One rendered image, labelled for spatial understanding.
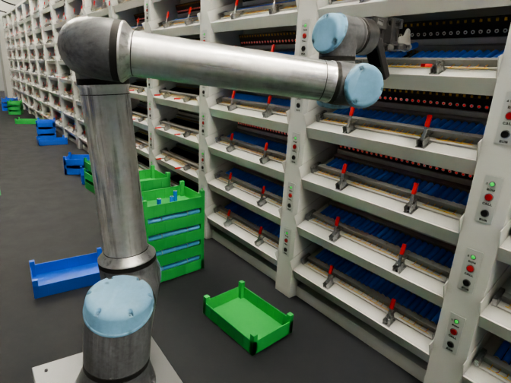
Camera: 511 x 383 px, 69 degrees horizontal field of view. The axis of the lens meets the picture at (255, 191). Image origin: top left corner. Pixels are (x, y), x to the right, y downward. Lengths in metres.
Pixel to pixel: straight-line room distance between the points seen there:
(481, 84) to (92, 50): 0.89
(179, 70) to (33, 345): 1.11
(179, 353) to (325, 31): 1.09
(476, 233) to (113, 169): 0.93
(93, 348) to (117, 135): 0.47
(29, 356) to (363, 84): 1.30
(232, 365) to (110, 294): 0.58
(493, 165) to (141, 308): 0.90
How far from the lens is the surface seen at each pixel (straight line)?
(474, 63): 1.15
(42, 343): 1.55
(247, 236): 1.85
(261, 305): 1.57
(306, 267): 1.60
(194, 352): 1.39
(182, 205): 1.66
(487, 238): 1.12
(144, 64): 0.77
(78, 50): 0.80
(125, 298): 0.91
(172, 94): 2.43
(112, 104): 0.92
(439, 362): 1.32
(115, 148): 0.93
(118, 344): 0.91
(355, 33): 0.99
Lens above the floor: 0.92
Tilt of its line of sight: 18 degrees down
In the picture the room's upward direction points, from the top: 3 degrees clockwise
